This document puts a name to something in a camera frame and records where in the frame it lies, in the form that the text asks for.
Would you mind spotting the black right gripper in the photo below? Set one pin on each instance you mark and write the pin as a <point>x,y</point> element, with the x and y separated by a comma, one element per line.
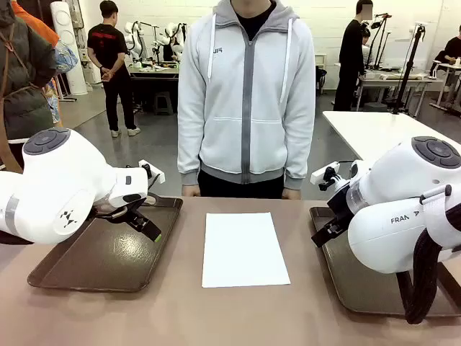
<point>342,202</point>

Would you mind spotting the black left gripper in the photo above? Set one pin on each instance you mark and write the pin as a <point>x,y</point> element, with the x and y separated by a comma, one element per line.
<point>133,200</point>

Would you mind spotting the person's right forearm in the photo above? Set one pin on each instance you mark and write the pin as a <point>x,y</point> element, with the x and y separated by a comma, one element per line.
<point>189,151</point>

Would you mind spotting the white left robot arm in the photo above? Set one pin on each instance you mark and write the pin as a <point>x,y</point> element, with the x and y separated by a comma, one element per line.
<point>54,187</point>

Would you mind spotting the person's left forearm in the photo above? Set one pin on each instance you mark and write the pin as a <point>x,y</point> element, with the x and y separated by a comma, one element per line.
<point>299,151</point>

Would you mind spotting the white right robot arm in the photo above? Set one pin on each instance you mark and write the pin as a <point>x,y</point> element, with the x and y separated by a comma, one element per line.
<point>389,223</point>

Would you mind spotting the person's left hand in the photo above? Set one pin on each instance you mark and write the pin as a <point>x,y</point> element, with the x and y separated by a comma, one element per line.
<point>291,194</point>

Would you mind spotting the person's right hand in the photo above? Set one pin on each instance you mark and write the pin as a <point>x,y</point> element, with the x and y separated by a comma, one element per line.
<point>191,191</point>

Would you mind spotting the brown plastic tray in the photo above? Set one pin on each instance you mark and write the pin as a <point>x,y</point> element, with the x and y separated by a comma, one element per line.
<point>108,259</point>
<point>360,281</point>

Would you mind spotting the white A4 paper stack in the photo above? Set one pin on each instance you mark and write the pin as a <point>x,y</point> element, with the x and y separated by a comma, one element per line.
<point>245,252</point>

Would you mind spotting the white table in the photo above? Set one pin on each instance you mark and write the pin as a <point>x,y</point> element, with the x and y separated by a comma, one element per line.
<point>378,129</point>

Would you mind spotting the grey plastic stool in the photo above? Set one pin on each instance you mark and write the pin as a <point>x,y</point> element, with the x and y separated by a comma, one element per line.
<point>164,102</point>

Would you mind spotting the round grey stool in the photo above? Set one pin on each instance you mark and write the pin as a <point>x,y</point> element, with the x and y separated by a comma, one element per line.
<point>375,107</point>

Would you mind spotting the person in white hoodie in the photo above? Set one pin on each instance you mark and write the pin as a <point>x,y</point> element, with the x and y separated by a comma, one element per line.
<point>248,108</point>

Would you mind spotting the dark background table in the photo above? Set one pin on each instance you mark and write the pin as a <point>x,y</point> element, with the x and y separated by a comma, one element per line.
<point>155,77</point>

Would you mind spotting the white tower air conditioner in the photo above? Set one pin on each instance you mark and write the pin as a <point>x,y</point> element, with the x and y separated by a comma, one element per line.
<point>77,79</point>

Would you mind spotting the white background desk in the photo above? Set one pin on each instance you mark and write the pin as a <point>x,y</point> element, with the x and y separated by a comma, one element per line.
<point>396,80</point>

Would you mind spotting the black tripod stand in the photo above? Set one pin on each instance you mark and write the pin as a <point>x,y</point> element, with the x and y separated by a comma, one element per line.
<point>408,72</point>

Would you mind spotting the man in black sweater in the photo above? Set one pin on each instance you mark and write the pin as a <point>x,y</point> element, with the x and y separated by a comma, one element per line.
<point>351,54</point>

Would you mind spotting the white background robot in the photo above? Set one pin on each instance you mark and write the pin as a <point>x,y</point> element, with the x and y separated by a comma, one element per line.
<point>135,43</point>
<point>173,39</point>

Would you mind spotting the man in black t-shirt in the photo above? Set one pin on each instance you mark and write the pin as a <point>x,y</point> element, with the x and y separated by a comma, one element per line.
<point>108,47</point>

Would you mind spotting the person in olive jacket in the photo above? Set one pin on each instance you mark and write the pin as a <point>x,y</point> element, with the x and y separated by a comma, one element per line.
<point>21,72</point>

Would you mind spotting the white desk with legs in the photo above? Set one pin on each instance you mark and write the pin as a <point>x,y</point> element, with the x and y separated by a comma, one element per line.
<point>448,66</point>

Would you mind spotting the seated person in black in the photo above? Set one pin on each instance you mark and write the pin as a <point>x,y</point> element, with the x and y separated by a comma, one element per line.
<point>452,48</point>

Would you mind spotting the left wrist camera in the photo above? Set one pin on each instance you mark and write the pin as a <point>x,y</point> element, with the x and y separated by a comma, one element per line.
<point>153,173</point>

